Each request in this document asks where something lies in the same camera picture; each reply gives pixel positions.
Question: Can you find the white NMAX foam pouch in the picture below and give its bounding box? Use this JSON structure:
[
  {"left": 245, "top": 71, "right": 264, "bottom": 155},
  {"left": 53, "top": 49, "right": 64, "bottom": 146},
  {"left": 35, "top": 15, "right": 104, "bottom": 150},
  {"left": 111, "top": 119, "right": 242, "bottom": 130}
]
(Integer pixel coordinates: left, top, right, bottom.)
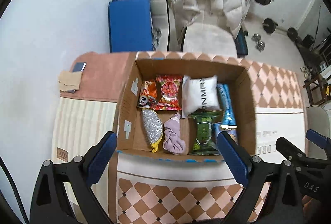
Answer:
[{"left": 181, "top": 75, "right": 221, "bottom": 118}]

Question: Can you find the beige sofa chair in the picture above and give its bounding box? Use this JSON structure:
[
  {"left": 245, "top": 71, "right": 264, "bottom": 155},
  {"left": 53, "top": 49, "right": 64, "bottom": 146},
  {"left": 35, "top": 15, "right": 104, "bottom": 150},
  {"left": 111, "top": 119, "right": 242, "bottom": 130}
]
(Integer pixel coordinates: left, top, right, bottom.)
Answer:
[{"left": 183, "top": 23, "right": 237, "bottom": 58}]

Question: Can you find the small blue notebook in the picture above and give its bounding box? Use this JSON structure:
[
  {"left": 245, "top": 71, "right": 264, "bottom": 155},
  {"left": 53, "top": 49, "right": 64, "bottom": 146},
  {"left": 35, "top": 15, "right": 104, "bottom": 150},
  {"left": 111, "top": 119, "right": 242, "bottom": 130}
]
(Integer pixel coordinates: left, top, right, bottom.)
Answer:
[{"left": 72, "top": 62, "right": 86, "bottom": 72}]

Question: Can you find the silver yellow sponge pouch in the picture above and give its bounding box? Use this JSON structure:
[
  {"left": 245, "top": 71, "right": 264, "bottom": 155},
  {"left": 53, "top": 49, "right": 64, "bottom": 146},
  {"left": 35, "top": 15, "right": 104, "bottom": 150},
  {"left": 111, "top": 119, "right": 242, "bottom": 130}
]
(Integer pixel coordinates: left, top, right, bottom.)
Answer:
[{"left": 141, "top": 108, "right": 163, "bottom": 153}]

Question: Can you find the panda red snack bag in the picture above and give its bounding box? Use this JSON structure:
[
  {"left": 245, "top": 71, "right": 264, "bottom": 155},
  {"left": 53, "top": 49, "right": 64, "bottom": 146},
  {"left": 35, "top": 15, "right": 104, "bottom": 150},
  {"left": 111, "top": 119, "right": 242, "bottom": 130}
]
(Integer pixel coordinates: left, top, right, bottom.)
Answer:
[{"left": 137, "top": 80, "right": 157, "bottom": 108}]

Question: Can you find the blue mat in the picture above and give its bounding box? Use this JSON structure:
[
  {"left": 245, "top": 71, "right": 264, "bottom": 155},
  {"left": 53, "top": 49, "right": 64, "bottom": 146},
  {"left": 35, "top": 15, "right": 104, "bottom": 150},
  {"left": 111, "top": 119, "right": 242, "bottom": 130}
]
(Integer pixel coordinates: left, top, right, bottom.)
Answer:
[{"left": 108, "top": 0, "right": 153, "bottom": 53}]

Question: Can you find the green snack bag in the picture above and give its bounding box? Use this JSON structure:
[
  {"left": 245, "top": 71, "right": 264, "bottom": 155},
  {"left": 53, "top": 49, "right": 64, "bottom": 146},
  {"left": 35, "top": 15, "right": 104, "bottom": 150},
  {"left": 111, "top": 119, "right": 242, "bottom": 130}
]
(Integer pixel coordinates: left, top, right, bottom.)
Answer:
[{"left": 188, "top": 110, "right": 222, "bottom": 156}]

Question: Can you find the cardboard box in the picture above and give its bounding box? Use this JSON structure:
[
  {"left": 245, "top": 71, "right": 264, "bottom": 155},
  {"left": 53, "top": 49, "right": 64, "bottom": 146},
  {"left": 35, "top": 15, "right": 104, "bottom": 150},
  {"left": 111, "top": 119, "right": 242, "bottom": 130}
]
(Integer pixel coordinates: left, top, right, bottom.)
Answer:
[{"left": 117, "top": 59, "right": 256, "bottom": 162}]

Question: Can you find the grey upholstered chair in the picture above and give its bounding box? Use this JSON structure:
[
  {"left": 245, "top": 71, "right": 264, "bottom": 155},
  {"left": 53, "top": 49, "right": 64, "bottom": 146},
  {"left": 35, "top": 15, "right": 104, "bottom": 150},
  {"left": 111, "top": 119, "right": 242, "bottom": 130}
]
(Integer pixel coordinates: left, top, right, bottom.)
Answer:
[{"left": 306, "top": 105, "right": 330, "bottom": 160}]

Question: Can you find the light blue chips bag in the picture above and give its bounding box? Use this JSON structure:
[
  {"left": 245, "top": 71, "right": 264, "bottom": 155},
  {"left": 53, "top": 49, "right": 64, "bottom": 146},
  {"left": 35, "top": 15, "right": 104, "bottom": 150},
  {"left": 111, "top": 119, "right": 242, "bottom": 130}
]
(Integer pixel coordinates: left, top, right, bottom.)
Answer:
[{"left": 214, "top": 129, "right": 239, "bottom": 143}]

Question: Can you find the lilac cloth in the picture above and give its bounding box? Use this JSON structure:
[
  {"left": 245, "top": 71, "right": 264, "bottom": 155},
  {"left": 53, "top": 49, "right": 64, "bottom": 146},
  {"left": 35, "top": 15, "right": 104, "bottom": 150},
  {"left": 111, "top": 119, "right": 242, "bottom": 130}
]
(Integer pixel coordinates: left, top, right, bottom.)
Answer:
[{"left": 163, "top": 113, "right": 186, "bottom": 155}]

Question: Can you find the white puffer jacket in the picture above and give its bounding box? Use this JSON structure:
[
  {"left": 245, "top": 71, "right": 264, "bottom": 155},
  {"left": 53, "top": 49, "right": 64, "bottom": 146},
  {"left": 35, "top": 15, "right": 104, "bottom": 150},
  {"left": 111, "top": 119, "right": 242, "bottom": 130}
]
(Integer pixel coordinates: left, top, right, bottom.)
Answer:
[{"left": 171, "top": 0, "right": 247, "bottom": 43}]

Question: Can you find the brown paper piece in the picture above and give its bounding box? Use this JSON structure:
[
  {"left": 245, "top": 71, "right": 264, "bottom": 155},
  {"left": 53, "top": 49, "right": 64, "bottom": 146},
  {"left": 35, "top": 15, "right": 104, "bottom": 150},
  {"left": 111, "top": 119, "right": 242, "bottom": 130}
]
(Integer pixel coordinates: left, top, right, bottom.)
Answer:
[{"left": 58, "top": 71, "right": 83, "bottom": 92}]

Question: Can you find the silver dumbbell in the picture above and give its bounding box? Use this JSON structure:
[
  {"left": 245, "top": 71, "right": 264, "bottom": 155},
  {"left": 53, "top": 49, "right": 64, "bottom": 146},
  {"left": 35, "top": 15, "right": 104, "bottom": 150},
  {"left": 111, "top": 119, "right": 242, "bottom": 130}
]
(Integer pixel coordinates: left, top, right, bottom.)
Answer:
[{"left": 251, "top": 33, "right": 265, "bottom": 52}]

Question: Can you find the long blue snack package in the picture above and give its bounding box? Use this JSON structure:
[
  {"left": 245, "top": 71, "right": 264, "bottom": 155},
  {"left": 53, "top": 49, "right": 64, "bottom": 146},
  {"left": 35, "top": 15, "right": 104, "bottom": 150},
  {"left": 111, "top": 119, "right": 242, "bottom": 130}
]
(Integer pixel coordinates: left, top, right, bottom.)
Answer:
[{"left": 217, "top": 83, "right": 237, "bottom": 129}]

